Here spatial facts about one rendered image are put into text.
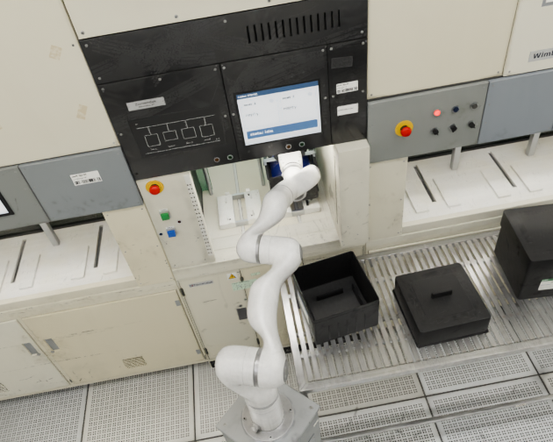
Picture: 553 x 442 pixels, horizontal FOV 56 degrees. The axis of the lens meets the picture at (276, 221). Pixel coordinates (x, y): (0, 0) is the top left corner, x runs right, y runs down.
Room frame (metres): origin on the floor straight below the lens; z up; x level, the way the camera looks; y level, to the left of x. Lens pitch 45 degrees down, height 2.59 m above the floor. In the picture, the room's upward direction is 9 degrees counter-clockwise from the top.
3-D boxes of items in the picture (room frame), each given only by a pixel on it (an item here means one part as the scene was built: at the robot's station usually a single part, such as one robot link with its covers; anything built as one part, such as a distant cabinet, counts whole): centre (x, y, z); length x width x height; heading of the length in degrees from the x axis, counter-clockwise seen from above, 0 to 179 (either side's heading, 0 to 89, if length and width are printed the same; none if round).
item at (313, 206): (1.84, -0.10, 0.89); 0.22 x 0.21 x 0.04; 2
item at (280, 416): (0.84, 0.15, 0.85); 0.19 x 0.19 x 0.18
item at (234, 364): (0.85, 0.18, 1.07); 0.19 x 0.12 x 0.24; 72
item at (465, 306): (1.17, -0.60, 0.83); 0.29 x 0.29 x 0.13; 4
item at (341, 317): (1.26, -0.19, 0.85); 0.28 x 0.28 x 0.17; 10
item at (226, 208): (1.83, 0.17, 0.89); 0.22 x 0.21 x 0.04; 2
